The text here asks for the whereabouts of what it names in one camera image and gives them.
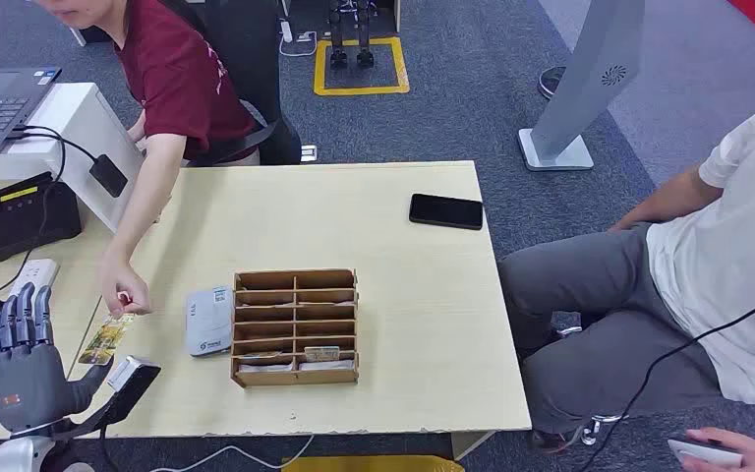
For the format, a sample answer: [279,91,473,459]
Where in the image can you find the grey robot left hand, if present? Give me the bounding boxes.
[0,281,116,437]

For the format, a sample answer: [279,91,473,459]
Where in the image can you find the autumn forest hotel card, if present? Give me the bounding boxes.
[78,314,137,367]

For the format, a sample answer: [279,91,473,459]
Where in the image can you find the white handheld controller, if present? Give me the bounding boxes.
[667,438,745,470]

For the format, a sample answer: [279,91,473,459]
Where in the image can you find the wooden card organizer box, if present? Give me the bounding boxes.
[230,267,361,390]

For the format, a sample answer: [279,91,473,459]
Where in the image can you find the white card reader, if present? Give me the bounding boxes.
[185,285,235,358]

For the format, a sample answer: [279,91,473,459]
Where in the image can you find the person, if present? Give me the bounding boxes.
[497,88,755,472]
[30,0,262,321]

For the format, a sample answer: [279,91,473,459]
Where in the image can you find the upright patterned card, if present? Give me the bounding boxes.
[304,345,342,364]

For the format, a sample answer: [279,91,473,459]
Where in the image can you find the black power adapter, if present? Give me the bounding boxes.
[87,153,130,200]

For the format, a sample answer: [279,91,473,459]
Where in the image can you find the black terminal yellow label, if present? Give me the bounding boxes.
[0,171,84,264]

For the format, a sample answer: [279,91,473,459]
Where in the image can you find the white laptop riser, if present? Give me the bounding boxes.
[0,82,146,234]

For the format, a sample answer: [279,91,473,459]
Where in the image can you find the chrome chair base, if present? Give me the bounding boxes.
[579,411,629,446]

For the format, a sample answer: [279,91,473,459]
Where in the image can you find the dark sports shoe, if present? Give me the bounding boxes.
[531,426,585,454]

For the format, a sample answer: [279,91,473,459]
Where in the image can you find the black office chair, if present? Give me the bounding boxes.
[155,0,304,168]

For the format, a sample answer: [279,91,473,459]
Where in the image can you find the yellow floor tape square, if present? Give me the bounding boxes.
[313,35,411,97]

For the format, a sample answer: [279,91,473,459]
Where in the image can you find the yellow object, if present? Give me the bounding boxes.
[281,455,467,472]

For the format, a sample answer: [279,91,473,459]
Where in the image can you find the black robot legs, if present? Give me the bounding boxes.
[326,0,377,70]

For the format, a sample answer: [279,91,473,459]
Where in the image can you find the black smartphone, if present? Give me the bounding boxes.
[408,192,486,232]

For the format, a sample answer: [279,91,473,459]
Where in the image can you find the grey kiosk stand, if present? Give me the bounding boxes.
[517,0,647,173]

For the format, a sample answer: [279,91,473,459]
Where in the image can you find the black shoe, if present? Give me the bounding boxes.
[537,65,567,101]

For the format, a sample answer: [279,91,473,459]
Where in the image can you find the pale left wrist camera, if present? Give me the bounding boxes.
[54,354,162,443]

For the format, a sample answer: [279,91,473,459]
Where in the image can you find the black controller cable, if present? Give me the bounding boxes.
[579,286,755,472]

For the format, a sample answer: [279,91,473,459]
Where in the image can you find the black adapter cable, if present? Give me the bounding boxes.
[7,125,100,164]

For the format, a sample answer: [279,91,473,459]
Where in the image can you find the thin white cable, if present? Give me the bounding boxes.
[149,435,316,472]

